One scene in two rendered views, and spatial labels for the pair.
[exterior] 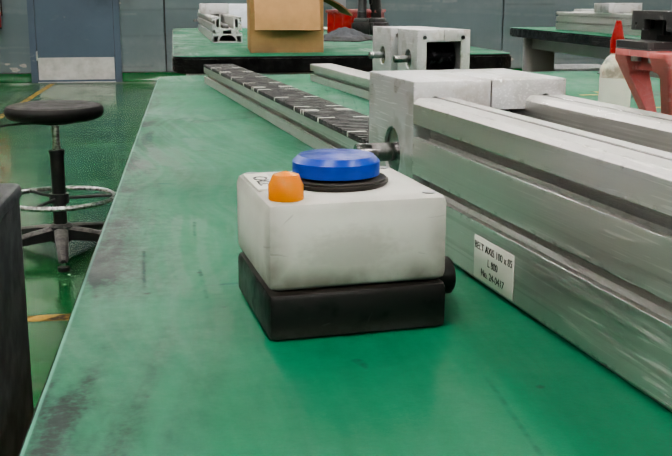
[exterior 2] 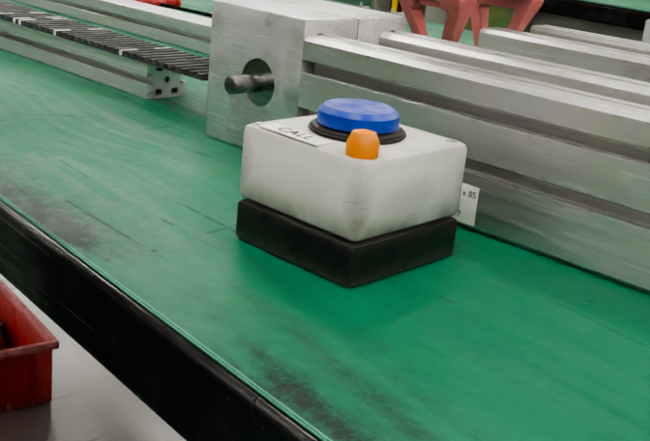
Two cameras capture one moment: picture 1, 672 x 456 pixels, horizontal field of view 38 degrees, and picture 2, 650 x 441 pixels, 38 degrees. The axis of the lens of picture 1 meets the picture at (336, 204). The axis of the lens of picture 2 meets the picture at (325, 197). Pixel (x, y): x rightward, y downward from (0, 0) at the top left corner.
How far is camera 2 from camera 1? 26 cm
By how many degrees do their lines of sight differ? 32
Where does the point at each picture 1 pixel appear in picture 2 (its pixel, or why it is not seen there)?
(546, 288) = (528, 216)
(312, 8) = not seen: outside the picture
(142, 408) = (352, 373)
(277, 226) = (367, 183)
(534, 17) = not seen: outside the picture
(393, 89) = (263, 22)
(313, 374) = (429, 316)
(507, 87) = (369, 24)
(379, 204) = (430, 155)
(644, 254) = not seen: outside the picture
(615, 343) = (627, 259)
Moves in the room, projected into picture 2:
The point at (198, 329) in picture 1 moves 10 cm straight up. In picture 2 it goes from (266, 284) to (285, 63)
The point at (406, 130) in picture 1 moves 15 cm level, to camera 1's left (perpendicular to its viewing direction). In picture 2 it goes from (288, 65) to (51, 66)
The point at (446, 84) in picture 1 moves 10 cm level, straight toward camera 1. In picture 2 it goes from (328, 22) to (404, 50)
